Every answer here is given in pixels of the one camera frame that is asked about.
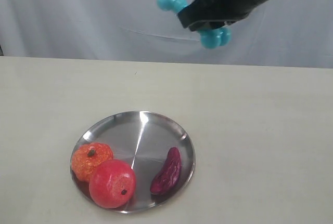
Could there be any teal toy bone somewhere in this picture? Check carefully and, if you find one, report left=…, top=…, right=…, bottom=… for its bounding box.
left=157, top=0, right=231, bottom=49

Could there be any round stainless steel plate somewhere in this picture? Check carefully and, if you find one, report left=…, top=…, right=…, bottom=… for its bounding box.
left=73, top=111, right=196, bottom=214

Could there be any purple toy pickle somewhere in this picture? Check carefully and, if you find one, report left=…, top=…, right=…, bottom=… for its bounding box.
left=150, top=147, right=182, bottom=195

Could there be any orange toy pumpkin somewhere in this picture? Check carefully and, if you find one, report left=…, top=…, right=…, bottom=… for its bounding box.
left=71, top=142, right=113, bottom=182

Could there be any red toy apple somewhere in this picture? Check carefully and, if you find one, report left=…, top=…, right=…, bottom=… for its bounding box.
left=89, top=159, right=136, bottom=208

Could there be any white backdrop cloth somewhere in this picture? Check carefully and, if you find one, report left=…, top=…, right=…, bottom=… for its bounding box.
left=1, top=0, right=332, bottom=68

